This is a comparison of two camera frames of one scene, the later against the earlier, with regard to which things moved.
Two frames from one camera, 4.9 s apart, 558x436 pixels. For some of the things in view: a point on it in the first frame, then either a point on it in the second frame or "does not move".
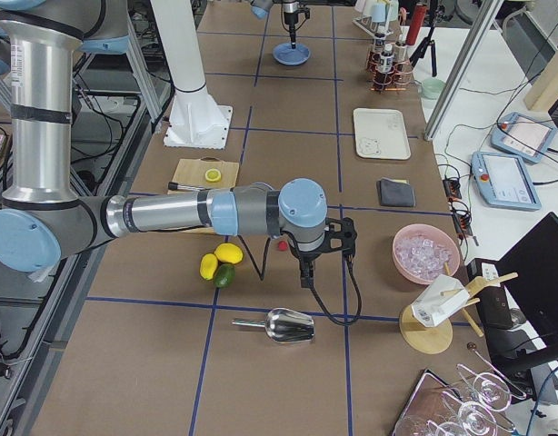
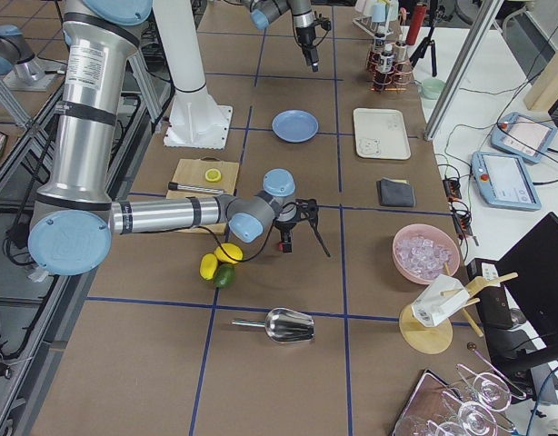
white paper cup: [440, 298] does not move
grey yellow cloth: [395, 193] does not move
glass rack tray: [440, 407] does not move
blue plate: [285, 54] to [294, 125]
